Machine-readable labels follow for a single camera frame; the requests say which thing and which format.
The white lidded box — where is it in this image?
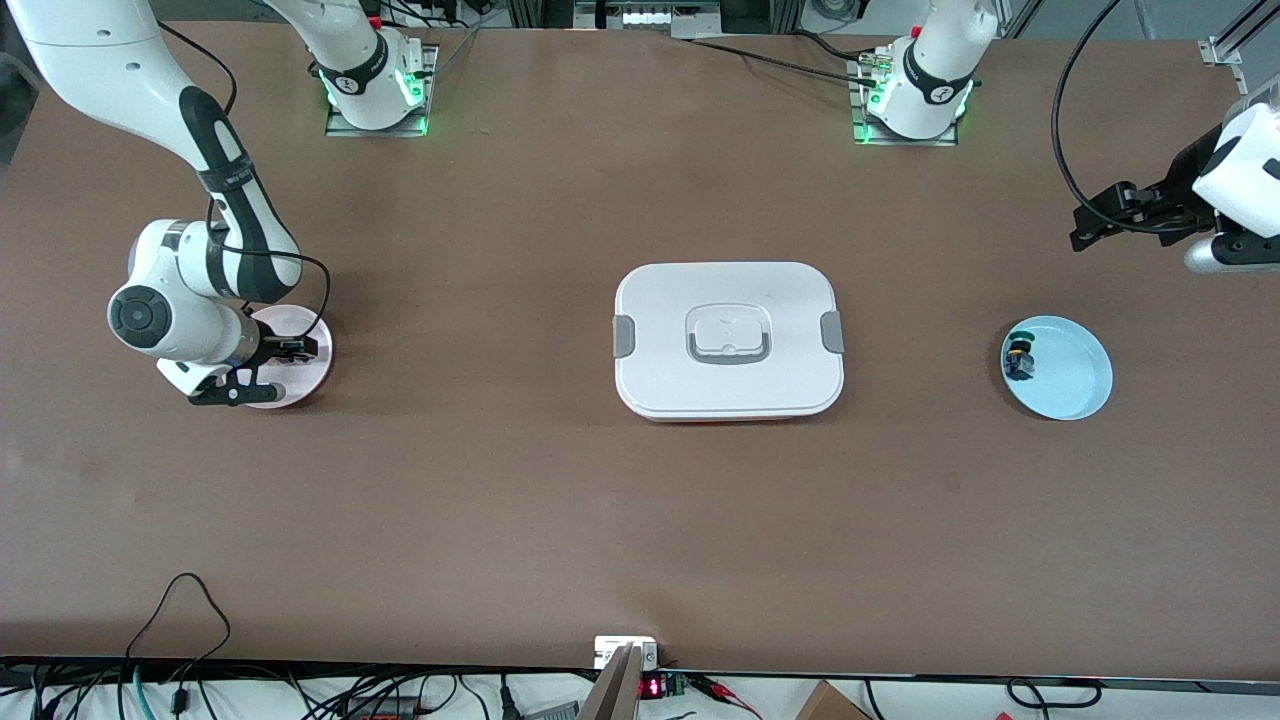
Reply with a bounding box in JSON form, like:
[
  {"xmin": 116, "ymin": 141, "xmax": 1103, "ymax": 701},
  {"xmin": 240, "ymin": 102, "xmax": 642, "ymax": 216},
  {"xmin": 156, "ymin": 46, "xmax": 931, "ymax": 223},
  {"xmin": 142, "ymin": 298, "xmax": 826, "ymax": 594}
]
[{"xmin": 612, "ymin": 262, "xmax": 846, "ymax": 424}]

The brown cardboard box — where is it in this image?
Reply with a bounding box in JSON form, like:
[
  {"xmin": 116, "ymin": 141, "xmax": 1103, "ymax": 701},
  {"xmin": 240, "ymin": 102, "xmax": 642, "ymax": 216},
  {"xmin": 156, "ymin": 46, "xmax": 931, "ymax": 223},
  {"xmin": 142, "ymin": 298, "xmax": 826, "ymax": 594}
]
[{"xmin": 795, "ymin": 680, "xmax": 873, "ymax": 720}]

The pink round plate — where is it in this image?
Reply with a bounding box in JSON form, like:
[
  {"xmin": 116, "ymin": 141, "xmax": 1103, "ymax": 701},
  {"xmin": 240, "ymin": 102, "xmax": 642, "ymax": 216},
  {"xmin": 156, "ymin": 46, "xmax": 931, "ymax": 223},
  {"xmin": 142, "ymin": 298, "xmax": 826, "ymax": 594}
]
[{"xmin": 243, "ymin": 305, "xmax": 335, "ymax": 410}]

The light blue round plate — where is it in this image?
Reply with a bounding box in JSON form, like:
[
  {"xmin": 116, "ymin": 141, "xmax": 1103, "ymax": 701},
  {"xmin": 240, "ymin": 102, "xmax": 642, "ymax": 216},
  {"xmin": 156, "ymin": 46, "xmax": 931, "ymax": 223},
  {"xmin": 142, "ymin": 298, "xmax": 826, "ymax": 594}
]
[{"xmin": 1000, "ymin": 315, "xmax": 1114, "ymax": 421}]

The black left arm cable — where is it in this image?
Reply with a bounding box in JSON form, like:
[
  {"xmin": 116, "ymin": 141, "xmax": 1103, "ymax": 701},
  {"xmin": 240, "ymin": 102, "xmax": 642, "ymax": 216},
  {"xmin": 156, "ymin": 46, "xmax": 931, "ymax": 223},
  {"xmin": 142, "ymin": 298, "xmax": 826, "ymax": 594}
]
[{"xmin": 1052, "ymin": 0, "xmax": 1201, "ymax": 237}]

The green push-button switch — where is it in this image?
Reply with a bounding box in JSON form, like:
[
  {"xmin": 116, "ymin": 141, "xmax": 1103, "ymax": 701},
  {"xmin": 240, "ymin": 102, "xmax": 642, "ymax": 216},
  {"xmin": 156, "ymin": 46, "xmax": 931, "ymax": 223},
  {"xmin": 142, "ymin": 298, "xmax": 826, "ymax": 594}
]
[{"xmin": 1004, "ymin": 330, "xmax": 1039, "ymax": 383}]

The aluminium frame profile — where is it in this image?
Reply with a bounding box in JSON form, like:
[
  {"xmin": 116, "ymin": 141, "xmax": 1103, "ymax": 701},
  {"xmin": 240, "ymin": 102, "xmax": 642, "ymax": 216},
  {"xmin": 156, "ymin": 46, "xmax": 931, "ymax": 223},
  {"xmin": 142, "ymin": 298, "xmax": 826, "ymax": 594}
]
[{"xmin": 1198, "ymin": 0, "xmax": 1280, "ymax": 69}]

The black looped cable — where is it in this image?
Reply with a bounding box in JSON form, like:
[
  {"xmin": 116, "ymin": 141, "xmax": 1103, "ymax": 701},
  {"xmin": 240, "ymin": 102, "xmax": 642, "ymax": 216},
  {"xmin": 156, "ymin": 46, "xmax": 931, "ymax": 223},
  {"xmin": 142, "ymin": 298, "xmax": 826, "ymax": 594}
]
[{"xmin": 125, "ymin": 572, "xmax": 233, "ymax": 720}]

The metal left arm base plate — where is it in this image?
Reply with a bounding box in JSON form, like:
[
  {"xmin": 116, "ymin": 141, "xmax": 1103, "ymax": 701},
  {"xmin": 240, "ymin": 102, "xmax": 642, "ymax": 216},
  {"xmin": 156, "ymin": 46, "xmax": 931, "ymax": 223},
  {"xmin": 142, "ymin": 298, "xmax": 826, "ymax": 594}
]
[{"xmin": 850, "ymin": 55, "xmax": 959, "ymax": 148}]

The black cable to arm base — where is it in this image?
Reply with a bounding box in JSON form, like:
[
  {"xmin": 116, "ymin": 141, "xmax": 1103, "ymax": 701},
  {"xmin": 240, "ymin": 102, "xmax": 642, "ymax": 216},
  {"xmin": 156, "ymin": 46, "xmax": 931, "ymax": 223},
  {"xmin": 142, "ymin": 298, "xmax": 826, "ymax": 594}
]
[{"xmin": 688, "ymin": 28, "xmax": 883, "ymax": 89}]

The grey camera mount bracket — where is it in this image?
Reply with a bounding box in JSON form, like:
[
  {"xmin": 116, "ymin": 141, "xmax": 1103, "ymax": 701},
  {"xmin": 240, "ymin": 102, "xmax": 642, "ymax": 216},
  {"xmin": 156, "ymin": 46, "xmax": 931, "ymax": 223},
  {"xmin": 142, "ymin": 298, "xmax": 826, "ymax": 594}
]
[{"xmin": 580, "ymin": 636, "xmax": 661, "ymax": 720}]

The black coiled cable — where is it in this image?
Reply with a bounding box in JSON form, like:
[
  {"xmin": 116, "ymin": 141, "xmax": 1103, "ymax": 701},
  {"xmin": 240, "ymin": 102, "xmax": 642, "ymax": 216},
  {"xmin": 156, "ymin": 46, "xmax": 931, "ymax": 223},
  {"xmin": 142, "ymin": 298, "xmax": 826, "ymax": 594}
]
[{"xmin": 1004, "ymin": 677, "xmax": 1103, "ymax": 720}]

